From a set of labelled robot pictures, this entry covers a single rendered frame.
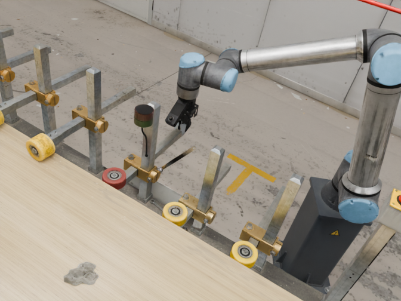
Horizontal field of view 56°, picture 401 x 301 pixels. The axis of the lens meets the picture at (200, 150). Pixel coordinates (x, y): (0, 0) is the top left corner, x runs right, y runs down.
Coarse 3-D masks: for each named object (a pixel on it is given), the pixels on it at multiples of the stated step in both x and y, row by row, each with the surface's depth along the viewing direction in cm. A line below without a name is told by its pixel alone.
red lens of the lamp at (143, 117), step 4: (144, 104) 118; (136, 112) 114; (152, 112) 115; (136, 116) 115; (140, 116) 114; (144, 116) 114; (148, 116) 114; (152, 116) 116; (140, 120) 115; (144, 120) 115; (148, 120) 115
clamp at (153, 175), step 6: (138, 156) 140; (126, 162) 138; (132, 162) 137; (138, 162) 138; (126, 168) 140; (138, 168) 136; (138, 174) 138; (144, 174) 136; (150, 174) 135; (156, 174) 136; (144, 180) 138; (150, 180) 136; (156, 180) 138
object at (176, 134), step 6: (174, 132) 157; (180, 132) 157; (168, 138) 153; (174, 138) 154; (162, 144) 150; (168, 144) 151; (156, 150) 146; (162, 150) 149; (156, 156) 147; (132, 168) 136; (126, 174) 134; (132, 174) 135; (126, 180) 132
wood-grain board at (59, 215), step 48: (0, 144) 129; (0, 192) 114; (48, 192) 117; (96, 192) 120; (0, 240) 102; (48, 240) 104; (96, 240) 107; (144, 240) 109; (192, 240) 112; (0, 288) 92; (48, 288) 94; (96, 288) 96; (144, 288) 98; (192, 288) 100; (240, 288) 102
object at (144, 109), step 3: (138, 105) 117; (141, 105) 117; (144, 105) 117; (147, 105) 117; (135, 108) 115; (138, 108) 115; (141, 108) 116; (144, 108) 116; (147, 108) 116; (150, 108) 116; (138, 111) 114; (141, 111) 114; (144, 111) 115; (147, 111) 115; (150, 111) 115; (144, 114) 114; (147, 114) 114; (150, 126) 122; (141, 129) 120; (144, 135) 123
